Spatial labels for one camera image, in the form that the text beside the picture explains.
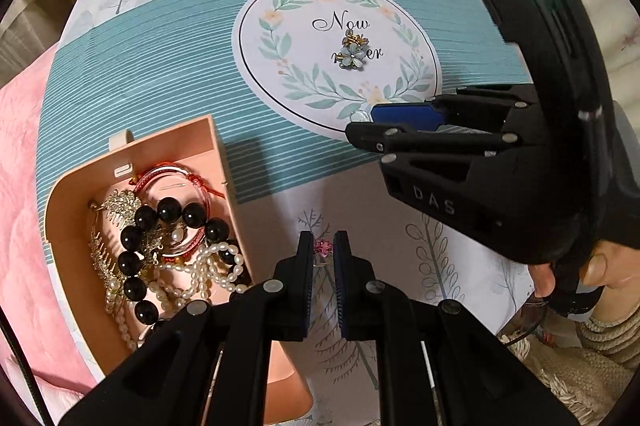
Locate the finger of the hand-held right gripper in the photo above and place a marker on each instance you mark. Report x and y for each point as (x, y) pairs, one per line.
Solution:
(405, 114)
(425, 139)

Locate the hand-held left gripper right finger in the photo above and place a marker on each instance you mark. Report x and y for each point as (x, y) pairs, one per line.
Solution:
(342, 291)

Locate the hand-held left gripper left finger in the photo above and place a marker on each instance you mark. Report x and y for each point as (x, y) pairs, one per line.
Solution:
(305, 291)

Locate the small clear crystal jewel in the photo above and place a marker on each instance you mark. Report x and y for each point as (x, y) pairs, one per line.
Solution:
(361, 114)

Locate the gold leaf hair comb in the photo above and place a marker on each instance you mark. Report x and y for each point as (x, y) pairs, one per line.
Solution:
(117, 206)

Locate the pink jewelry box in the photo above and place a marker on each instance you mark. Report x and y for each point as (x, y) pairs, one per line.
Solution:
(70, 226)

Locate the person's right forearm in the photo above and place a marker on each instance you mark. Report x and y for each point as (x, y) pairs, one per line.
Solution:
(615, 336)

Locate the person's right hand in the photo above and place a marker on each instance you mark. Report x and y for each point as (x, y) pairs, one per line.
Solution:
(600, 268)

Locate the blue flower hair clip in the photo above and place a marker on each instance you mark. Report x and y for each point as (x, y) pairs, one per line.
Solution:
(352, 53)

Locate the pink glass bangle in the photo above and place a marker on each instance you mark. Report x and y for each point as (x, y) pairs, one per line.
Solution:
(175, 251)

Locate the beige fluffy cloth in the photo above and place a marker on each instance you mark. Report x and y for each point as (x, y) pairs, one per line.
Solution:
(590, 386)

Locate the tree print cloth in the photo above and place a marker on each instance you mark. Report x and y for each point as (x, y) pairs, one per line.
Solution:
(150, 55)

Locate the pink blanket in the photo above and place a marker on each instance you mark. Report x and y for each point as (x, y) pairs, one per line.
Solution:
(25, 206)

